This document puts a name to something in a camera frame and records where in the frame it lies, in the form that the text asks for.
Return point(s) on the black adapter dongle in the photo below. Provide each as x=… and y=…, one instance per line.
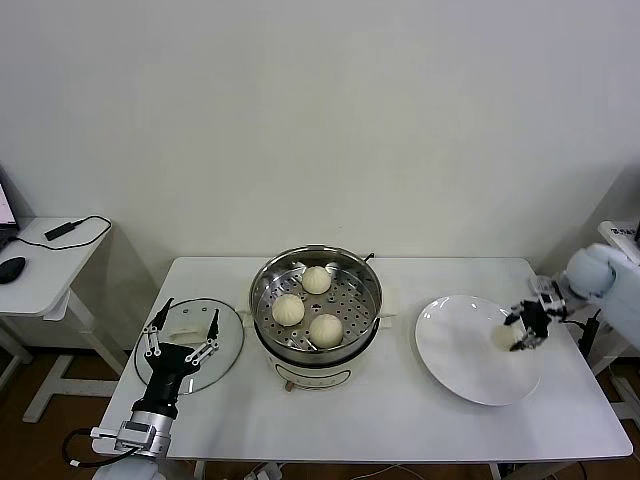
x=62, y=229

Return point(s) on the black cooker power connector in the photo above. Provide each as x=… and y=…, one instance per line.
x=370, y=257

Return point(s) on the white oval plate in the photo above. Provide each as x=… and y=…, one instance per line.
x=465, y=360

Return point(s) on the white electric cooker pot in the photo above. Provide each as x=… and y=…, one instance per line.
x=310, y=372

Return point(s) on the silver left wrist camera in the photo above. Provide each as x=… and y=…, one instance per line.
x=136, y=435

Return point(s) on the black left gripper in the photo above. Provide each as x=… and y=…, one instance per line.
x=167, y=370

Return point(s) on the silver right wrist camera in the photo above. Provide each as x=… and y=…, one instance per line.
x=549, y=297

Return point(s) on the white steamed baozi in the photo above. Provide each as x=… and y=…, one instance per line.
x=316, y=280
x=504, y=337
x=288, y=310
x=326, y=331

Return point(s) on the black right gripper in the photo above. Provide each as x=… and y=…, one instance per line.
x=536, y=320

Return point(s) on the white side desk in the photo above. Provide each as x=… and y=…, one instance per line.
x=45, y=280

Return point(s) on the black computer mouse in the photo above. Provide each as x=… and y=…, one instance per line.
x=11, y=269

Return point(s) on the black laptop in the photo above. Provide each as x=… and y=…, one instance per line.
x=5, y=200

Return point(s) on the white power strip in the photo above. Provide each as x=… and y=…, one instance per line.
x=265, y=472

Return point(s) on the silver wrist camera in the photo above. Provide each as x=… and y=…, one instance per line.
x=136, y=435
x=549, y=297

